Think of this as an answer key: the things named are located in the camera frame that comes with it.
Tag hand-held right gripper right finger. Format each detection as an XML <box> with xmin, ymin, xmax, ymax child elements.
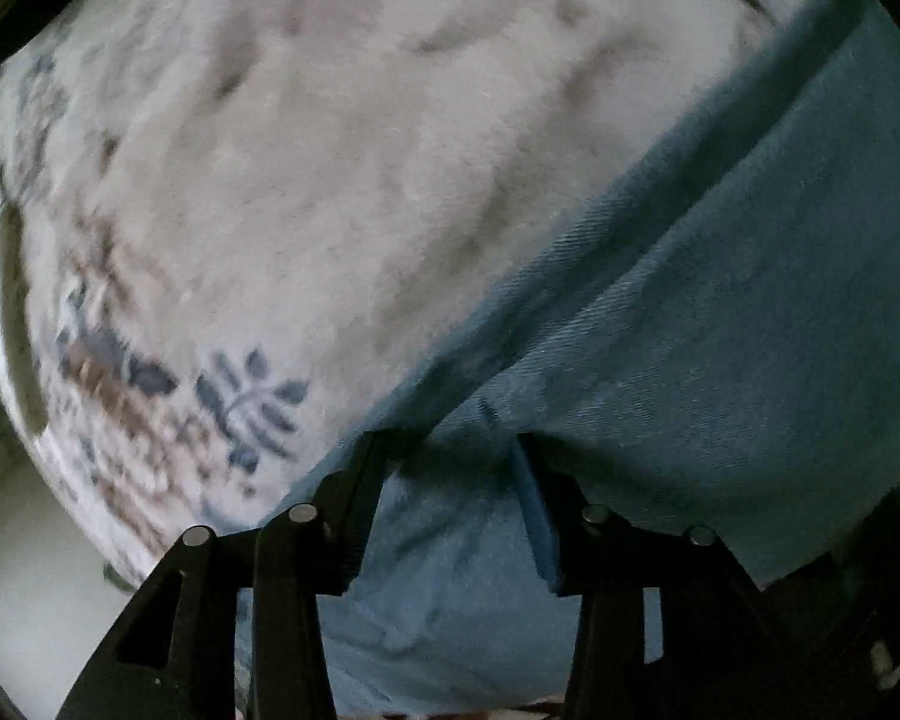
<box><xmin>511</xmin><ymin>433</ymin><xmax>848</xmax><ymax>720</ymax></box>

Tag white floral printed blanket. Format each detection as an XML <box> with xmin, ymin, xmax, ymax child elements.
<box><xmin>0</xmin><ymin>0</ymin><xmax>845</xmax><ymax>595</ymax></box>

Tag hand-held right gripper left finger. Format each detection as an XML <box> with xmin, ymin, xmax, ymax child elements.
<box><xmin>55</xmin><ymin>429</ymin><xmax>400</xmax><ymax>720</ymax></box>

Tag blue denim pants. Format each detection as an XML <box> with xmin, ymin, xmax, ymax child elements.
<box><xmin>234</xmin><ymin>0</ymin><xmax>900</xmax><ymax>717</ymax></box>

